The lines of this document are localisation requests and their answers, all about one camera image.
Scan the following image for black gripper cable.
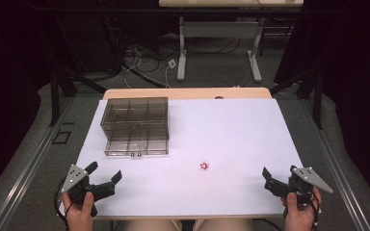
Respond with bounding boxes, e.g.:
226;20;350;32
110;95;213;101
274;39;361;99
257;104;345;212
53;177;71;231
305;191;323;231

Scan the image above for aluminium floor rail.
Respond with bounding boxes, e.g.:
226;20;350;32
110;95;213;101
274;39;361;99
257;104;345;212
0;95;77;231
298;95;370;231

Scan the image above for black metal stand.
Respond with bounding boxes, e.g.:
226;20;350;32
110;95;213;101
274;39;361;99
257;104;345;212
269;61;324;131
48;13;108;128

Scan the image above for white-legged desk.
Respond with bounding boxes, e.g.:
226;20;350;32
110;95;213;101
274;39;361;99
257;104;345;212
158;0;304;83

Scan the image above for light wooden table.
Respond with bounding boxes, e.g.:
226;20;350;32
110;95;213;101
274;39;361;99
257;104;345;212
102;87;273;101

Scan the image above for white table mat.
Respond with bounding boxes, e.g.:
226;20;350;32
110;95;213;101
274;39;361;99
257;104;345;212
58;97;304;218

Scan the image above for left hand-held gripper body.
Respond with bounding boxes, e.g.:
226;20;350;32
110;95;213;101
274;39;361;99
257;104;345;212
60;164;117;218

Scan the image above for person's left hand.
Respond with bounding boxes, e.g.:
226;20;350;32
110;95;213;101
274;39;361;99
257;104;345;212
62;191;95;231

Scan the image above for black floor cables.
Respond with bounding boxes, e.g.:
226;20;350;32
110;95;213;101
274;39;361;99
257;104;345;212
107;28;242;90

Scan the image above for person's right hand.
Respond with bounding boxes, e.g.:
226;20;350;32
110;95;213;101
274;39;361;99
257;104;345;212
280;187;323;231

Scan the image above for dark curtain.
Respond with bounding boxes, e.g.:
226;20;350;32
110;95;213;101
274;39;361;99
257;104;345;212
274;0;370;196
0;0;59;203

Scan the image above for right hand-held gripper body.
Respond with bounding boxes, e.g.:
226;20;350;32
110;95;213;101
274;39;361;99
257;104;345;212
264;166;334;208

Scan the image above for smoky clear plastic drawer box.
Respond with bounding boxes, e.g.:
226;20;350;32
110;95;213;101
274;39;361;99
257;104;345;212
99;96;171;158

